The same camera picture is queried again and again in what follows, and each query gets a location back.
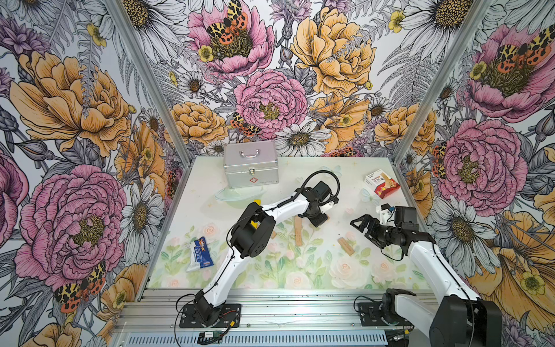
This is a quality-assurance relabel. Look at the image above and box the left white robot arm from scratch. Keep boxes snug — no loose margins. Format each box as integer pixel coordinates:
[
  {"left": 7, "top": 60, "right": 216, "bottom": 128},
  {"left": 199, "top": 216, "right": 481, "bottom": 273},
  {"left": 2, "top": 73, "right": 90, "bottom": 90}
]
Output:
[{"left": 193, "top": 192, "right": 339, "bottom": 326}]

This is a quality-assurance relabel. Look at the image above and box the red white snack box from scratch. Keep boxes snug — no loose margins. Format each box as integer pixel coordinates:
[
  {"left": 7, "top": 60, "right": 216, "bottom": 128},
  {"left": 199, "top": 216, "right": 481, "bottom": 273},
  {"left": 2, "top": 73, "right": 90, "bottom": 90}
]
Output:
[{"left": 364, "top": 169, "right": 400, "bottom": 199}]

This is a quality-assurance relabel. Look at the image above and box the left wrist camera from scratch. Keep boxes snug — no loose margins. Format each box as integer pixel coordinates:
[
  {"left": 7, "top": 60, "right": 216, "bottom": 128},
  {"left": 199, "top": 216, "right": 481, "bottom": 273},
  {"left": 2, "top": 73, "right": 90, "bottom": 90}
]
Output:
[{"left": 312, "top": 181, "right": 341, "bottom": 207}]

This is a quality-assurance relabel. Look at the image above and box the blue card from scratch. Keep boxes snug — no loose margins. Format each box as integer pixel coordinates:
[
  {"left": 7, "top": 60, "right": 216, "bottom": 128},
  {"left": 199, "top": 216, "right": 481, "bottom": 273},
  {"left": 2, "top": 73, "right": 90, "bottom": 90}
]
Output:
[{"left": 186, "top": 237, "right": 214, "bottom": 273}]

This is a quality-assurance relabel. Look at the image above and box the small green circuit board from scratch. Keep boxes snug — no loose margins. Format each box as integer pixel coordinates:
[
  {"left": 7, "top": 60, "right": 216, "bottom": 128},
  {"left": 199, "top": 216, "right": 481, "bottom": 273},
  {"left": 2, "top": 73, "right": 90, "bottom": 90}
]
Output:
[{"left": 198, "top": 331, "right": 220, "bottom": 344}]

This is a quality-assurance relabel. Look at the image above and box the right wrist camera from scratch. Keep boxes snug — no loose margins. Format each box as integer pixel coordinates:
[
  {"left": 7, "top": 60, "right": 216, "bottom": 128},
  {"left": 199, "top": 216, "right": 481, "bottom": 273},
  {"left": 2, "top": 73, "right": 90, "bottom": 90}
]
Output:
[{"left": 377, "top": 204, "right": 419, "bottom": 232}]

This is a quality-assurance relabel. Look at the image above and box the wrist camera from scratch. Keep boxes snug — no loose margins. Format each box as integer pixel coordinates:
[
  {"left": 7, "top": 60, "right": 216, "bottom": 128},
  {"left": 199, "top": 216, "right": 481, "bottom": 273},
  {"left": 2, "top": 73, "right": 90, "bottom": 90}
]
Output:
[
  {"left": 377, "top": 204, "right": 419, "bottom": 232},
  {"left": 312, "top": 181, "right": 341, "bottom": 207}
]

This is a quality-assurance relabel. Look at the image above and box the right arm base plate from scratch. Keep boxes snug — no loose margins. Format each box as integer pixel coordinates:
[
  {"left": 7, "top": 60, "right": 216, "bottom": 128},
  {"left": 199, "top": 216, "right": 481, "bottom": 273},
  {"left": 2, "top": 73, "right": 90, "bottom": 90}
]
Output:
[{"left": 356, "top": 302, "right": 410, "bottom": 327}]

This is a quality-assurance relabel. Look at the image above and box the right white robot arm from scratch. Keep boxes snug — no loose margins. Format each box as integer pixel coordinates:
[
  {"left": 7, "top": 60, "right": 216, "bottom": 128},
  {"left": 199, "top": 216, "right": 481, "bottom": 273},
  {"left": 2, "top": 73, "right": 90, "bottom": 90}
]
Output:
[{"left": 350, "top": 208, "right": 502, "bottom": 346}]

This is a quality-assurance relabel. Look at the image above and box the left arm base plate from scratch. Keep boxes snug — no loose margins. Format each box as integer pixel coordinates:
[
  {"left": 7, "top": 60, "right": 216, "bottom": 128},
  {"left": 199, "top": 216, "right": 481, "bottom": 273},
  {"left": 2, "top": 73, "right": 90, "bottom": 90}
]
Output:
[{"left": 179, "top": 304, "right": 242, "bottom": 328}]

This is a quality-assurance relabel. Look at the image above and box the silver metal case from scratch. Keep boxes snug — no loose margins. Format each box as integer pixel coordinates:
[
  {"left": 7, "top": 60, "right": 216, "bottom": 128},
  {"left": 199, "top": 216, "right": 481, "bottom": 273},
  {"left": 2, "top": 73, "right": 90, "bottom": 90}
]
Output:
[{"left": 223, "top": 140, "right": 279, "bottom": 189}]

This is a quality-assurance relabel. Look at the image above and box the aluminium front rail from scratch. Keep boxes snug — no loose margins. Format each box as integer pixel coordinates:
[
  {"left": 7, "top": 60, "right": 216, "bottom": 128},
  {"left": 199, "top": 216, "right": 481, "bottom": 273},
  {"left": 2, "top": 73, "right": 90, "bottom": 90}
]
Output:
[{"left": 113, "top": 288, "right": 443, "bottom": 333}]

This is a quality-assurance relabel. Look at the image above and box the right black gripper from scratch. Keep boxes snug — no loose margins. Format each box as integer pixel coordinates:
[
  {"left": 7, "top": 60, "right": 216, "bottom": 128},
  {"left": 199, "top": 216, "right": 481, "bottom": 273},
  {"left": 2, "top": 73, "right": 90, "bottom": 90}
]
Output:
[{"left": 350, "top": 213, "right": 401, "bottom": 250}]

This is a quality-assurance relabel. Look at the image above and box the wooden block diagonal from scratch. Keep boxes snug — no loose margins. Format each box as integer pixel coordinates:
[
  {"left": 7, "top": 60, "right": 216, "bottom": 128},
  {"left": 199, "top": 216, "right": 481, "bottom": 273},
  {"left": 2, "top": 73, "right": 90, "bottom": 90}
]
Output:
[{"left": 295, "top": 231, "right": 304, "bottom": 247}]

